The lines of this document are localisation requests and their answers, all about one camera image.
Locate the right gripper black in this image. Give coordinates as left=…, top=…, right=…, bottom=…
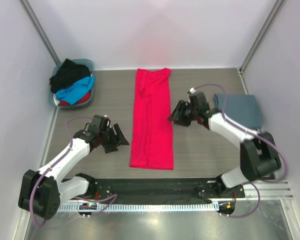
left=167, top=100, right=198, bottom=128

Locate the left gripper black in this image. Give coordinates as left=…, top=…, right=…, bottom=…
left=99, top=124, right=129, bottom=154

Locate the pink red t shirt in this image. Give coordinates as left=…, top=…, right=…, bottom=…
left=129, top=68, right=174, bottom=170

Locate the grey blue t shirt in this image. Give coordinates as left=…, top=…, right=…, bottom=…
left=213, top=93, right=263, bottom=130

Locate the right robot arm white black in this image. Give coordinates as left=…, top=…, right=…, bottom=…
left=168, top=91, right=282, bottom=198

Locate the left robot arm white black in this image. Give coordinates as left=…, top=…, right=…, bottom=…
left=18, top=114, right=129, bottom=220

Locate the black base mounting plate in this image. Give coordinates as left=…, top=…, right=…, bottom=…
left=66, top=177, right=246, bottom=201

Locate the red garment in basket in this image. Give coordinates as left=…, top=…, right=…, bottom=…
left=57, top=90, right=92, bottom=107

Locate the bright blue t shirt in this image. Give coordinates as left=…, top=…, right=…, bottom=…
left=55, top=75, right=96, bottom=102

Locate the white garment in basket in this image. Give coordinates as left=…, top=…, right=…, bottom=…
left=52, top=94, right=60, bottom=106

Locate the teal plastic laundry basket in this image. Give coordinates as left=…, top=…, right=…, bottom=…
left=48, top=58, right=96, bottom=110

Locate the black t shirt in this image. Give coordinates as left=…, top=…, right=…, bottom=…
left=49, top=58, right=91, bottom=94

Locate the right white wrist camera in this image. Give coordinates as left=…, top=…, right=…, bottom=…
left=188, top=87, right=196, bottom=95

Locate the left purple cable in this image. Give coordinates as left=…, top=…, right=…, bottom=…
left=30, top=115, right=119, bottom=227

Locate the white slotted cable duct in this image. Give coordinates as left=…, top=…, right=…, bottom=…
left=57, top=201, right=219, bottom=213

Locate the aluminium front rail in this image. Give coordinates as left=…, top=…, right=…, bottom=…
left=243, top=180, right=294, bottom=200

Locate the right aluminium frame post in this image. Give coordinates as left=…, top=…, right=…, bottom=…
left=238, top=0, right=287, bottom=74

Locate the aluminium frame post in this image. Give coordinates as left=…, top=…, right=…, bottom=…
left=19, top=0, right=61, bottom=65
left=238, top=0, right=287, bottom=74

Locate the left aluminium frame post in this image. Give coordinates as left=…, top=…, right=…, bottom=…
left=19, top=0, right=61, bottom=65

